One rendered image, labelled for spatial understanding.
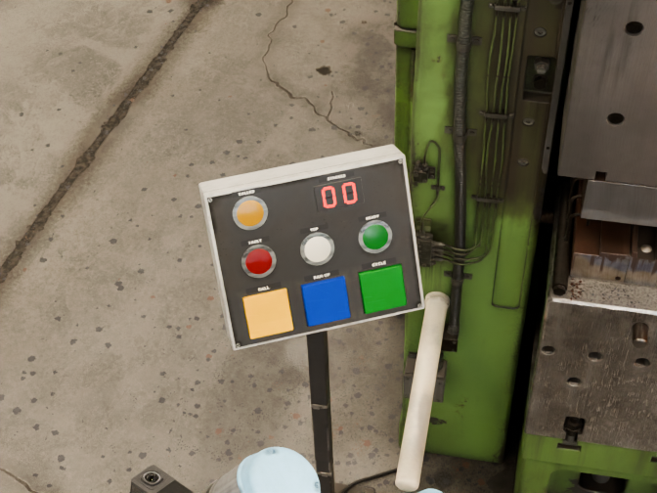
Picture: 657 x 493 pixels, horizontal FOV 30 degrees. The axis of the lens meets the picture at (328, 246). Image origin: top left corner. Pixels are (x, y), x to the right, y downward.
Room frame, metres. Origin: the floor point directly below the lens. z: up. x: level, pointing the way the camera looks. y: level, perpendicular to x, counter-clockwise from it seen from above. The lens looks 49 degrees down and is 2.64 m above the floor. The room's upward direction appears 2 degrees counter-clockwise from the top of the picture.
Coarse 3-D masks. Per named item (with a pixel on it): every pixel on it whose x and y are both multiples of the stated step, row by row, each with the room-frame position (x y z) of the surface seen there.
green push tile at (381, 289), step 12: (396, 264) 1.33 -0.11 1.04; (360, 276) 1.31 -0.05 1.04; (372, 276) 1.31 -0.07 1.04; (384, 276) 1.31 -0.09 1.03; (396, 276) 1.32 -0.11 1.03; (372, 288) 1.30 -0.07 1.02; (384, 288) 1.30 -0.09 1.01; (396, 288) 1.30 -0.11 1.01; (372, 300) 1.29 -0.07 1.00; (384, 300) 1.29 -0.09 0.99; (396, 300) 1.29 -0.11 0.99; (372, 312) 1.28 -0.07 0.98
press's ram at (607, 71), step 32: (576, 0) 1.73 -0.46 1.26; (608, 0) 1.39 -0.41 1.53; (640, 0) 1.38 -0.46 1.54; (576, 32) 1.53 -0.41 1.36; (608, 32) 1.39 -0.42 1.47; (640, 32) 1.39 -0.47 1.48; (576, 64) 1.40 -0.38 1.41; (608, 64) 1.39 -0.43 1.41; (640, 64) 1.38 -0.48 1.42; (576, 96) 1.40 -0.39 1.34; (608, 96) 1.39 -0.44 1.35; (640, 96) 1.38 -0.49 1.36; (576, 128) 1.40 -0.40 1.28; (608, 128) 1.39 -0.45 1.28; (640, 128) 1.38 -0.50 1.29; (576, 160) 1.40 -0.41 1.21; (608, 160) 1.38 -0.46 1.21; (640, 160) 1.37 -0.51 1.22
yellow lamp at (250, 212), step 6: (246, 204) 1.36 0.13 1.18; (252, 204) 1.36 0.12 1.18; (258, 204) 1.36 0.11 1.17; (240, 210) 1.35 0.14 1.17; (246, 210) 1.35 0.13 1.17; (252, 210) 1.35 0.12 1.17; (258, 210) 1.35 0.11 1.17; (240, 216) 1.34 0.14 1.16; (246, 216) 1.34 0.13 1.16; (252, 216) 1.35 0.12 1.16; (258, 216) 1.35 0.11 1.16; (246, 222) 1.34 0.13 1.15; (252, 222) 1.34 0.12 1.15; (258, 222) 1.34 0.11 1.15
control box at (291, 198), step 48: (240, 192) 1.37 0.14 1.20; (288, 192) 1.38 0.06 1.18; (336, 192) 1.38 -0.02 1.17; (384, 192) 1.39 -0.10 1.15; (240, 240) 1.33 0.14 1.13; (288, 240) 1.33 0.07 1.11; (336, 240) 1.34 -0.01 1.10; (240, 288) 1.28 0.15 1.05; (288, 288) 1.29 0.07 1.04; (240, 336) 1.24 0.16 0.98; (288, 336) 1.25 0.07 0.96
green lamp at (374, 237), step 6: (372, 228) 1.36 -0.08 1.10; (378, 228) 1.36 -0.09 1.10; (384, 228) 1.36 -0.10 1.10; (366, 234) 1.35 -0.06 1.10; (372, 234) 1.35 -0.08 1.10; (378, 234) 1.35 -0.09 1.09; (384, 234) 1.35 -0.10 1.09; (366, 240) 1.35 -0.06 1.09; (372, 240) 1.35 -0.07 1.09; (378, 240) 1.35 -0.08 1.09; (384, 240) 1.35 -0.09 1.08; (372, 246) 1.34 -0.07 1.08; (378, 246) 1.34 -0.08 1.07
